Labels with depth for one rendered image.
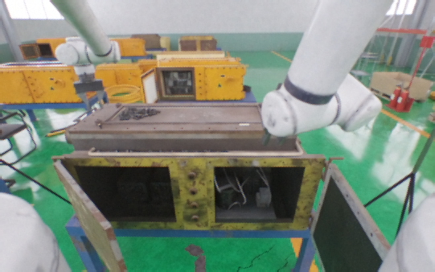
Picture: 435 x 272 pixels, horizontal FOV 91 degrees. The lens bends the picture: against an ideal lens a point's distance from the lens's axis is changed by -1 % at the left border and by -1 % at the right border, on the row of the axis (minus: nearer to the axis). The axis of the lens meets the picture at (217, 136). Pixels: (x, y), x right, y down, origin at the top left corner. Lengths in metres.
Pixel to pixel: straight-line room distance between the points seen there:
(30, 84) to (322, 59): 4.82
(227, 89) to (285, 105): 3.47
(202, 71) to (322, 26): 3.50
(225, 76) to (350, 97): 3.36
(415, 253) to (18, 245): 0.33
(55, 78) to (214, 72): 2.68
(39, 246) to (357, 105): 0.51
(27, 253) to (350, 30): 0.40
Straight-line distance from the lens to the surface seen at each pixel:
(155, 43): 12.67
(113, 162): 1.35
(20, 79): 4.99
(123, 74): 7.58
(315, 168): 1.34
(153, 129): 1.25
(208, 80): 3.75
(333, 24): 0.34
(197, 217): 1.48
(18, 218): 0.27
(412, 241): 0.27
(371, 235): 1.03
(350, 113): 0.50
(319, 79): 0.37
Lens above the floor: 1.89
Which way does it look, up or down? 28 degrees down
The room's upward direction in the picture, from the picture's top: 1 degrees counter-clockwise
